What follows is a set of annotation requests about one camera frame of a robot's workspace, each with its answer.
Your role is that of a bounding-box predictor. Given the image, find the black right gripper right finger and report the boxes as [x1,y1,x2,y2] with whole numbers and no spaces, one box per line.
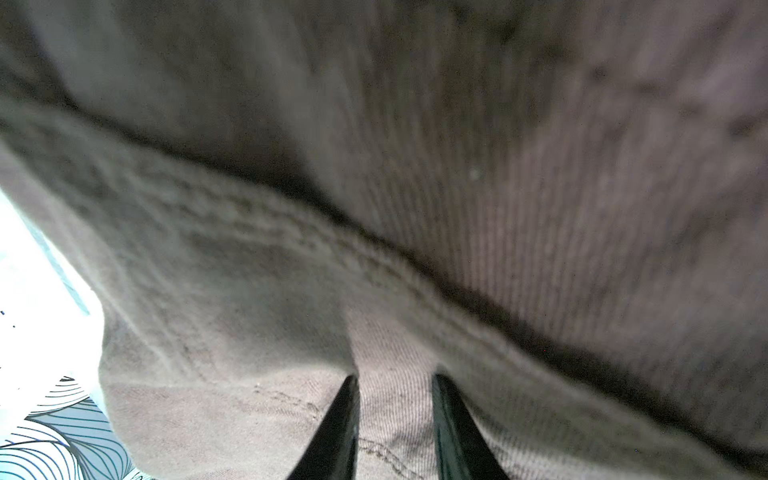
[431,374,509,480]

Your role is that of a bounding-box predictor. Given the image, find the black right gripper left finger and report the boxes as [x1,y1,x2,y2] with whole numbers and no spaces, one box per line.
[287,375,360,480]

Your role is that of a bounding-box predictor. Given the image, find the brown trousers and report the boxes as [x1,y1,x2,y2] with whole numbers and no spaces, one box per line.
[1,1,767,479]

